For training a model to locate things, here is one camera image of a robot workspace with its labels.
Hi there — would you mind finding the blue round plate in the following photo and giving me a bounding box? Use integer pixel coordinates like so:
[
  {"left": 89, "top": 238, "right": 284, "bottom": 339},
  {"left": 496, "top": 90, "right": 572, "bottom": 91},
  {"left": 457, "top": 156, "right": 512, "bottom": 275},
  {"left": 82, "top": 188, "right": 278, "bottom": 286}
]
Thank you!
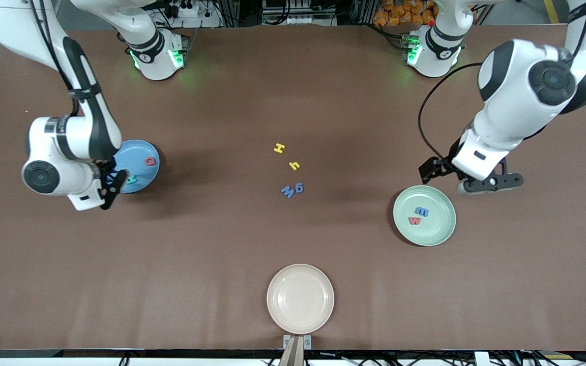
[{"left": 110, "top": 140, "right": 161, "bottom": 194}]

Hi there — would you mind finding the green round plate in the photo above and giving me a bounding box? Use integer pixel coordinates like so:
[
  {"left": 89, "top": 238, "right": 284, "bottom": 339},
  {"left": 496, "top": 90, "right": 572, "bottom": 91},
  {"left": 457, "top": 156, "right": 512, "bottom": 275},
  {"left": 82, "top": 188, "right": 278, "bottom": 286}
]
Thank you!
[{"left": 393, "top": 185, "right": 457, "bottom": 247}]

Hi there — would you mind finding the beige round plate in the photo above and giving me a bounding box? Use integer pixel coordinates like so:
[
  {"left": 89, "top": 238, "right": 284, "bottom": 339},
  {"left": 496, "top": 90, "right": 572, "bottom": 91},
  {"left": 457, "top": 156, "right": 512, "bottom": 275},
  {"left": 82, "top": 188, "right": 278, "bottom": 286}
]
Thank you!
[{"left": 267, "top": 264, "right": 335, "bottom": 335}]

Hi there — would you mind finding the brown table cover sheet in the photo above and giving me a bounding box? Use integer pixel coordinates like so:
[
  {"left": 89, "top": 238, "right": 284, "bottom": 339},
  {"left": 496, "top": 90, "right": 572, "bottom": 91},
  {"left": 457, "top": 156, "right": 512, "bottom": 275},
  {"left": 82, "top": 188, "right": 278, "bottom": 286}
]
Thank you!
[{"left": 0, "top": 25, "right": 586, "bottom": 351}]

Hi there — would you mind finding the white power strip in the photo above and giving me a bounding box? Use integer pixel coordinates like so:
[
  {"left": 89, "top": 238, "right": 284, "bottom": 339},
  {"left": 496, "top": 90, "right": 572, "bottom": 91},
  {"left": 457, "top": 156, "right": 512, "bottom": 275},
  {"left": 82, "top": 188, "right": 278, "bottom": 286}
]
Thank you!
[{"left": 163, "top": 0, "right": 203, "bottom": 19}]

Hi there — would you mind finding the orange packaged items pile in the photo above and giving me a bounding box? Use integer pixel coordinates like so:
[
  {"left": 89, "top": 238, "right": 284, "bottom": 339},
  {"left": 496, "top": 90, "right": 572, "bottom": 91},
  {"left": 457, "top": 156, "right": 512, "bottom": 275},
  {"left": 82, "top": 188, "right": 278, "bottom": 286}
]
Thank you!
[{"left": 373, "top": 0, "right": 437, "bottom": 27}]

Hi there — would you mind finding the grey metal mount bracket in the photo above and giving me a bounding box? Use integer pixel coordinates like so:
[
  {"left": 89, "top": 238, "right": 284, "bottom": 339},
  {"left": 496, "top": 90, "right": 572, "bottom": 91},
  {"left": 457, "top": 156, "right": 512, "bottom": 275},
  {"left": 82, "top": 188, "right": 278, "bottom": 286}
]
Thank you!
[{"left": 283, "top": 334, "right": 312, "bottom": 350}]

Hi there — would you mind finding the dark equipment with cables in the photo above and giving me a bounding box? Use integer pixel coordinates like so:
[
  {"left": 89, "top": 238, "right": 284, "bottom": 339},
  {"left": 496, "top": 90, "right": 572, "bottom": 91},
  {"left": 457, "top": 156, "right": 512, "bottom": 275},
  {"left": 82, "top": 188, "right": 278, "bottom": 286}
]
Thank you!
[{"left": 261, "top": 0, "right": 347, "bottom": 26}]

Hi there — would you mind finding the camera mount post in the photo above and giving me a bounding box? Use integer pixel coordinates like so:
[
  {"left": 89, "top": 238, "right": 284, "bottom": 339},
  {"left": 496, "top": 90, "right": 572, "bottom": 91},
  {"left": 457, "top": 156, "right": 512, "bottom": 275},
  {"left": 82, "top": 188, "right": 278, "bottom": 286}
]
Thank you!
[{"left": 278, "top": 337, "right": 305, "bottom": 366}]

